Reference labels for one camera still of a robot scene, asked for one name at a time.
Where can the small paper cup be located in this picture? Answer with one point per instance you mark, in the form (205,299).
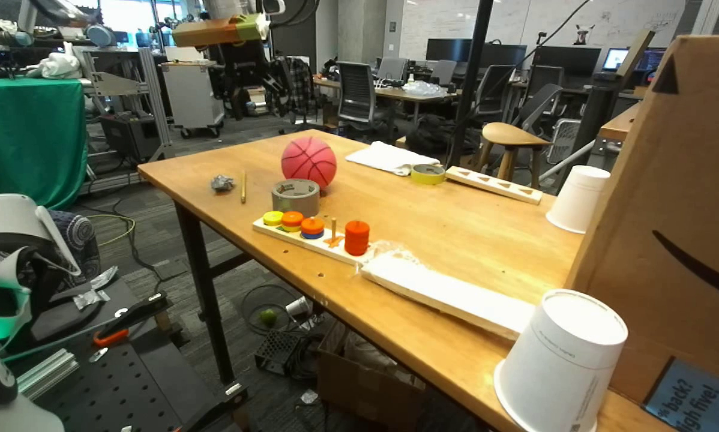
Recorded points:
(299,306)

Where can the crumpled foil sheet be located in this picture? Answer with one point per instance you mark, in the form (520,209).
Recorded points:
(92,294)

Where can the white cart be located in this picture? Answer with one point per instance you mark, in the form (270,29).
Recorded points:
(191,99)

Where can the black backpack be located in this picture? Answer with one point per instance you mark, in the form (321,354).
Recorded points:
(434,135)

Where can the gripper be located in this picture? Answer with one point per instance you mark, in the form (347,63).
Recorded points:
(242,60)

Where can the aluminium extrusion bar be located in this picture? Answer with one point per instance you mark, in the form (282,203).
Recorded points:
(47,372)

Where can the large cardboard box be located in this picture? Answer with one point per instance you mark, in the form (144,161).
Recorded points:
(665,180)

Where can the blue printed card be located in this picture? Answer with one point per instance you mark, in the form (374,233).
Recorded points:
(692,399)

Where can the yellow tape roll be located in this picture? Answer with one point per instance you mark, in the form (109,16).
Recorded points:
(427,174)

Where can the black pole stand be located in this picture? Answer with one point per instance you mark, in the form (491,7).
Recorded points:
(470,78)

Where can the white foam board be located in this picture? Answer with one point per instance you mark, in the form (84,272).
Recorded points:
(449,294)

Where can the green cloth covered table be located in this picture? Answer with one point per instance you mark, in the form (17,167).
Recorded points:
(29,138)

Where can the white plastic bag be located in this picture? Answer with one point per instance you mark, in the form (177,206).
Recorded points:
(59,65)

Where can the grey duct tape roll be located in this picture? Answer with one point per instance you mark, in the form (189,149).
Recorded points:
(295,198)

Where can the whiteboard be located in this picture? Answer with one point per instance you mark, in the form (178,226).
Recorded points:
(551,21)

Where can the plaid jacket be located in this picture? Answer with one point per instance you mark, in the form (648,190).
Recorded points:
(296,84)

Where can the aluminium frame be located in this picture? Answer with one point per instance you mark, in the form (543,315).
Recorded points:
(152,96)

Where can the black and orange clamp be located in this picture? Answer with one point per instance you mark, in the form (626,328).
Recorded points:
(128,318)

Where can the white towel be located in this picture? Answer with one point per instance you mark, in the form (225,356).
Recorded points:
(389,157)

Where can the row of monitors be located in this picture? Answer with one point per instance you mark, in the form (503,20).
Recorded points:
(566,60)

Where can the crumpled foil ball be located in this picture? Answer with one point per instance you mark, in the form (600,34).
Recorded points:
(222,183)

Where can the yellow pencil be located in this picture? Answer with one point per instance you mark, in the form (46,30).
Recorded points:
(243,187)

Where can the green ball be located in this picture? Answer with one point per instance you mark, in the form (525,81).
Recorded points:
(267,317)

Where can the black crate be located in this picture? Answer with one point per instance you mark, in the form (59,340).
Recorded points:
(278,353)

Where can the white paper cup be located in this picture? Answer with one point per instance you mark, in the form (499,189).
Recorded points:
(560,366)
(577,201)

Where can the wooden desk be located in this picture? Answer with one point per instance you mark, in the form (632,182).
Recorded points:
(395,93)

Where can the wooden shape sorter board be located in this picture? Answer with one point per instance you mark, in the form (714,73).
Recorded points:
(494,185)

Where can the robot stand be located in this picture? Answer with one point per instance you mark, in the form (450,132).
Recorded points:
(143,384)

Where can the office chair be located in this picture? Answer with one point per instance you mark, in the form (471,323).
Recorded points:
(357,93)

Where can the pink basketball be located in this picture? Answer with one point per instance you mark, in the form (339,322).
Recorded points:
(308,162)

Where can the wooden stool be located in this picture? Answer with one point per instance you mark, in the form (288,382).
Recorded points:
(511,137)

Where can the row of office chairs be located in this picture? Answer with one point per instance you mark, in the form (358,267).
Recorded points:
(533,96)

